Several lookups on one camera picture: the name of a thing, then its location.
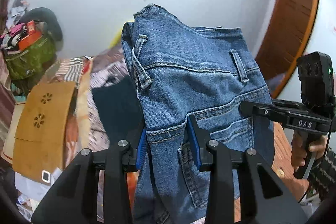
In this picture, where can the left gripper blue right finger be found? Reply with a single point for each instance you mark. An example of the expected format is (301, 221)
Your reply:
(212, 156)

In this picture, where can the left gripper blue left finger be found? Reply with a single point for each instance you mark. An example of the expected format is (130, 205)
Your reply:
(124, 159)

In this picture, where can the blue denim jeans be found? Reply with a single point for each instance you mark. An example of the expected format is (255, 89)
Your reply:
(180, 71)

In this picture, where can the person's right hand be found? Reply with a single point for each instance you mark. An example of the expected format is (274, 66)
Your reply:
(299, 152)

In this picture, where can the dark folded garment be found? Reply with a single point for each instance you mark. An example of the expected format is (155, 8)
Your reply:
(120, 111)

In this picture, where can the retro print bed blanket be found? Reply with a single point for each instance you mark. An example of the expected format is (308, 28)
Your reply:
(88, 131)

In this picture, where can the wooden door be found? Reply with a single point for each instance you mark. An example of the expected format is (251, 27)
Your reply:
(285, 40)

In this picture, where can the green camouflage storage bag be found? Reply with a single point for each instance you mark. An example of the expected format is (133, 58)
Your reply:
(30, 61)

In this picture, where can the orange box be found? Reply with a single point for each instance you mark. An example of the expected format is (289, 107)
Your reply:
(29, 40)

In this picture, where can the grey neck pillow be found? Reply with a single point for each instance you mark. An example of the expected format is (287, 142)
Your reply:
(50, 24)

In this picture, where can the pile of clothes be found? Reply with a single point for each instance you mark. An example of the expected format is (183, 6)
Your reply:
(18, 28)

